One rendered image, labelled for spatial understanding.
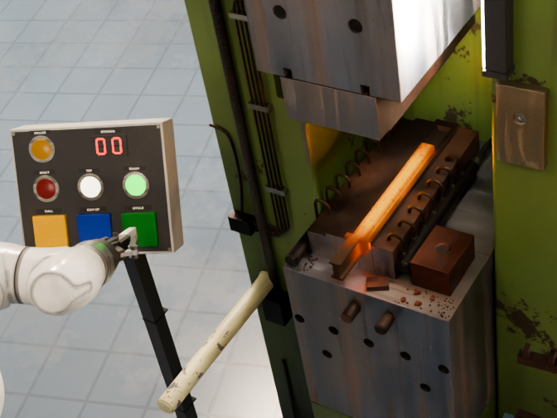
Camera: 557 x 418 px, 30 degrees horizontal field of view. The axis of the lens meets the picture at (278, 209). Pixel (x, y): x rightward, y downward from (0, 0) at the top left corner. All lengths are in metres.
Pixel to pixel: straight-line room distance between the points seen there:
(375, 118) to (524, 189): 0.33
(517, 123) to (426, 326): 0.45
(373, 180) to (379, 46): 0.54
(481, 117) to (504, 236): 0.39
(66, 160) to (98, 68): 2.54
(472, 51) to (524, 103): 0.48
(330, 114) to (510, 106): 0.32
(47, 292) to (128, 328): 1.71
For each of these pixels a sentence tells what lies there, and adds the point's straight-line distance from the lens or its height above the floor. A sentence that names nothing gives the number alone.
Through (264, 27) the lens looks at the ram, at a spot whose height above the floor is 1.47.
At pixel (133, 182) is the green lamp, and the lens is 2.20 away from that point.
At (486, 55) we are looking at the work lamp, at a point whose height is 1.42.
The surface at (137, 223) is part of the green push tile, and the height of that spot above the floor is 1.02.
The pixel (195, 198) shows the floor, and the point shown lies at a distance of 3.87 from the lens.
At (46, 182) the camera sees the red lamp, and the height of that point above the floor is 1.10.
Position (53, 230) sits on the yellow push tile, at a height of 1.02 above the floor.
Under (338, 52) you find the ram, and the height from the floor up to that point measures 1.44.
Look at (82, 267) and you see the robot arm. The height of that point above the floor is 1.25.
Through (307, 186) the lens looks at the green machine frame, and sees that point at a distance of 2.29.
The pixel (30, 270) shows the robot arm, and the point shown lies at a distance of 1.82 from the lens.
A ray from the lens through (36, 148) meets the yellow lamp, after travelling 2.26.
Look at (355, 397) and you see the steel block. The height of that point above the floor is 0.55.
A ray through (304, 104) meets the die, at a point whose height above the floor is 1.31.
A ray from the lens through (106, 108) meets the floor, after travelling 4.48.
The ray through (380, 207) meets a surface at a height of 1.01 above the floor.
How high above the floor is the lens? 2.41
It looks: 40 degrees down
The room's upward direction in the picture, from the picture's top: 11 degrees counter-clockwise
